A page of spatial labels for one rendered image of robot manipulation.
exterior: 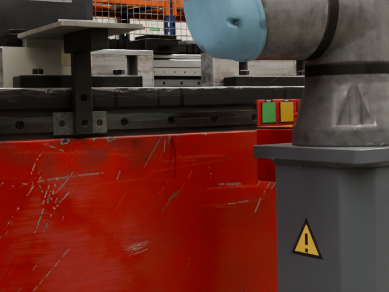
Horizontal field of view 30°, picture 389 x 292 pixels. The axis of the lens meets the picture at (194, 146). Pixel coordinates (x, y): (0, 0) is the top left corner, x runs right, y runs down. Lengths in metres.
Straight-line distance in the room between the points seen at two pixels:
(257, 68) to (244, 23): 1.20
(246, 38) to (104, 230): 0.91
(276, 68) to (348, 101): 1.17
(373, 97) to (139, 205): 0.90
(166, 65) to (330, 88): 1.29
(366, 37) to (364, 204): 0.20
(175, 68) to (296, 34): 1.34
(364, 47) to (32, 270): 0.95
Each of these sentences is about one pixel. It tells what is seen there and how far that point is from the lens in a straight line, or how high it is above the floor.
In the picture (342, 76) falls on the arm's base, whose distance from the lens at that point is 0.88.
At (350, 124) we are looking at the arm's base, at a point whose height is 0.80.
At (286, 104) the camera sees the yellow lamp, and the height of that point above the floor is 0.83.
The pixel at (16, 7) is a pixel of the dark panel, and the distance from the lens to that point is 2.26.
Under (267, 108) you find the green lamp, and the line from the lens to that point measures 1.63.
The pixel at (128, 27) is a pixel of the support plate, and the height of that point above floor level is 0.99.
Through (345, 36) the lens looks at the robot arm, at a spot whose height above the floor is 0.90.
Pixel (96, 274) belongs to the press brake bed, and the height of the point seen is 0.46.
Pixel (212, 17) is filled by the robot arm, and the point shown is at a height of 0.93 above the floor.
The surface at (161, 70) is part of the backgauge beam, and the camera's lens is 2.13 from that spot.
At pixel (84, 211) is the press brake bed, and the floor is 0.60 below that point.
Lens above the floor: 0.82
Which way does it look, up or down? 3 degrees down
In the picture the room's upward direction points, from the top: 1 degrees counter-clockwise
